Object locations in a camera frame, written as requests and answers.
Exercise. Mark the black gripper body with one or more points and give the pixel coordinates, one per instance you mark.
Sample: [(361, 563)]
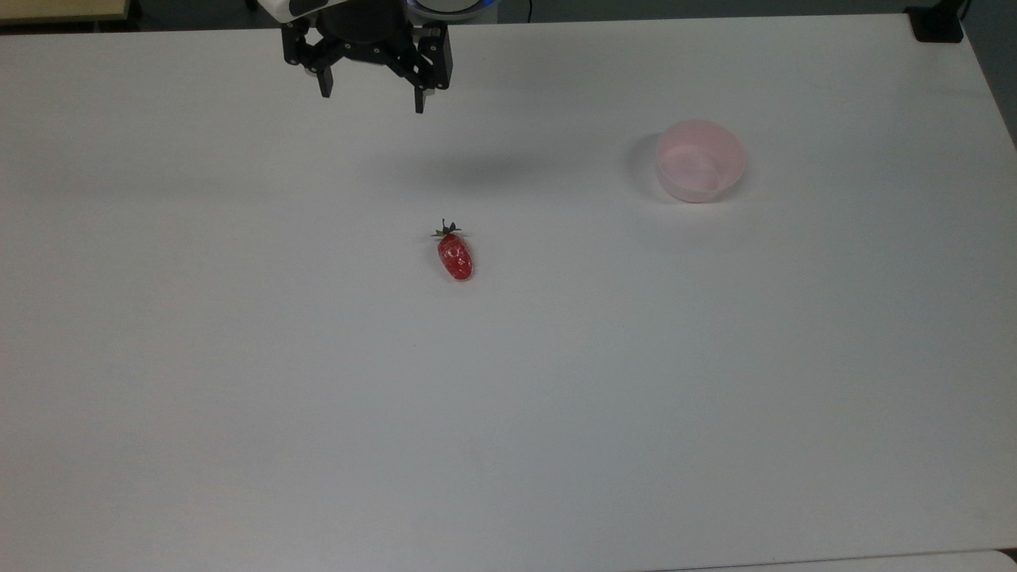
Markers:
[(364, 20)]

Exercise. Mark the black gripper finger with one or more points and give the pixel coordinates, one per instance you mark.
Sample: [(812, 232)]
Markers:
[(319, 59), (427, 63)]

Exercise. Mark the red strawberry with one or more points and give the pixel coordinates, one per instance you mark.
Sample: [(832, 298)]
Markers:
[(455, 256)]

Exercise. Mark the pink translucent bowl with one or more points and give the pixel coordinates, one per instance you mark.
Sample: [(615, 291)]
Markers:
[(700, 161)]

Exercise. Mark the wooden board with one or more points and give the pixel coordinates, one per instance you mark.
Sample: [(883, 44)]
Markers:
[(62, 8)]

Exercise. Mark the black table clamp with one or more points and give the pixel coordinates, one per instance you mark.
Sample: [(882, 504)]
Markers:
[(936, 21)]

